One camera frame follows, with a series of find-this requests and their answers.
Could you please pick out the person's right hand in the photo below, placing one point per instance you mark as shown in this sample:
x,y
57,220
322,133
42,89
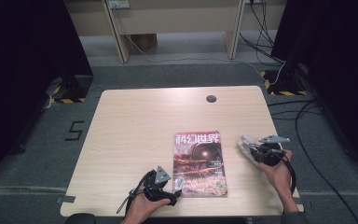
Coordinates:
x,y
279,177

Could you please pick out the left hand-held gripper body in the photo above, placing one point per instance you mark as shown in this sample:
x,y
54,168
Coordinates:
x,y
155,191

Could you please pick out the glossy colourful magazine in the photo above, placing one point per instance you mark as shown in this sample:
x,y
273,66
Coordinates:
x,y
199,174

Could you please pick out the beige wooden desk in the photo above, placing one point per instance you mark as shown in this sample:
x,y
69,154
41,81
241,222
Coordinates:
x,y
174,21

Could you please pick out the black stand base hazard tape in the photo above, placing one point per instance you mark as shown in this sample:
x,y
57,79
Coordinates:
x,y
74,87
284,84

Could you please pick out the black round seat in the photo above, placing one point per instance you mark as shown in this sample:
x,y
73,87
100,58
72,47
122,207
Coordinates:
x,y
80,219

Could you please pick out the grey tape strip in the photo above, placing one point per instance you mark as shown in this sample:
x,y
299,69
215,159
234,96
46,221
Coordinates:
x,y
301,202
66,199

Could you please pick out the beige cloth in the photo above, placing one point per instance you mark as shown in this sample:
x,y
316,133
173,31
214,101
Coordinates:
x,y
244,146

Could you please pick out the white power strip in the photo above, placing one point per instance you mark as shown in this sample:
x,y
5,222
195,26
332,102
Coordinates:
x,y
118,3

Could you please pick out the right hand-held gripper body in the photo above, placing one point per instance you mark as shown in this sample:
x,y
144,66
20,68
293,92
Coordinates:
x,y
270,155

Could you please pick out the person's left hand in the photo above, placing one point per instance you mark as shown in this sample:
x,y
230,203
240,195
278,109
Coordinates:
x,y
141,211

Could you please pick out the black curtain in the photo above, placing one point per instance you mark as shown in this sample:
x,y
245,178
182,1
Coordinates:
x,y
21,62
338,62

